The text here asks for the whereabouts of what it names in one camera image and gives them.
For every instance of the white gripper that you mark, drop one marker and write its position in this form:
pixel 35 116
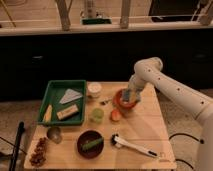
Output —
pixel 137 85

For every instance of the blue sponge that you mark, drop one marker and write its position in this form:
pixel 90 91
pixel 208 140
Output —
pixel 127 95

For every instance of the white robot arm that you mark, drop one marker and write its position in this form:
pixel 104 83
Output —
pixel 199 105

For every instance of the red bowl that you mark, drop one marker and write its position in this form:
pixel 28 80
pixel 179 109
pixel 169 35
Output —
pixel 117 100

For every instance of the dark brown bowl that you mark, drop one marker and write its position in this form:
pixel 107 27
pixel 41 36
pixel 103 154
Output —
pixel 87 137

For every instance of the orange fruit toy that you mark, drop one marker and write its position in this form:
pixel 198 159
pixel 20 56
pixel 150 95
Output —
pixel 115 115

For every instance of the small dark metal clip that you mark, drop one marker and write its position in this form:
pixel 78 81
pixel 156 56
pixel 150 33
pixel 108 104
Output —
pixel 104 102

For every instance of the green small cup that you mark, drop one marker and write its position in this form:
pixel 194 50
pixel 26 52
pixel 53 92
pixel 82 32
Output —
pixel 97 115

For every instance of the white cup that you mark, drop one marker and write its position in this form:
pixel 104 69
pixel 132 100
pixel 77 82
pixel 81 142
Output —
pixel 94 89

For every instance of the white dish brush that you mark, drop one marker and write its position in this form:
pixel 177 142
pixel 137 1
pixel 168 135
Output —
pixel 120 142

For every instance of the grey triangular cloth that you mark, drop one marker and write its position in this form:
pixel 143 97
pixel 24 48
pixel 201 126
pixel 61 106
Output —
pixel 70 95

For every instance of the tan wooden block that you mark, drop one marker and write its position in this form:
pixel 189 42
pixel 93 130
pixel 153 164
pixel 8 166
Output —
pixel 67 112

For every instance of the green cucumber stick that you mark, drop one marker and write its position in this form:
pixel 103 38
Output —
pixel 91 144

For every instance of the green plastic tray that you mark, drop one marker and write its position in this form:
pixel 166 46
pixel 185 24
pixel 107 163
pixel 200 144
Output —
pixel 60 95

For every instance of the green base stand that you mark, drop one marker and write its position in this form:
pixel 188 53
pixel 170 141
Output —
pixel 94 21

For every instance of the grey metal cup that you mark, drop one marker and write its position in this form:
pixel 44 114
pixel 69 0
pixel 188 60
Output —
pixel 54 134

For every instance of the yellow corn cob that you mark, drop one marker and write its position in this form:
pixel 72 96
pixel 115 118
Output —
pixel 48 114

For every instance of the black pole left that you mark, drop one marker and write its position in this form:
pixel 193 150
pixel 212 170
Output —
pixel 16 148

